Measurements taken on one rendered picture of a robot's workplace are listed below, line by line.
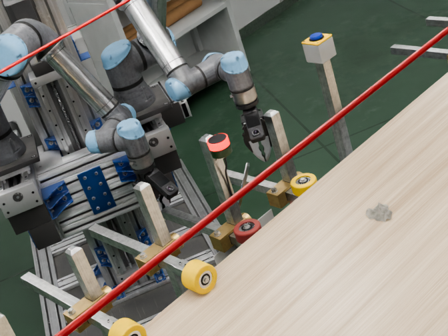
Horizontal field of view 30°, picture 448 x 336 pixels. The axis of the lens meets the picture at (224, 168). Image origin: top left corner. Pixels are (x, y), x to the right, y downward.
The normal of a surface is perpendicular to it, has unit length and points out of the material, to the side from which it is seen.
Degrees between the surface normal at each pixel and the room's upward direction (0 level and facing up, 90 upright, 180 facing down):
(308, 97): 0
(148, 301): 0
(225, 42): 90
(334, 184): 0
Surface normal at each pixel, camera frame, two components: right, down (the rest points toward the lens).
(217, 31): -0.66, 0.53
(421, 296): -0.29, -0.83
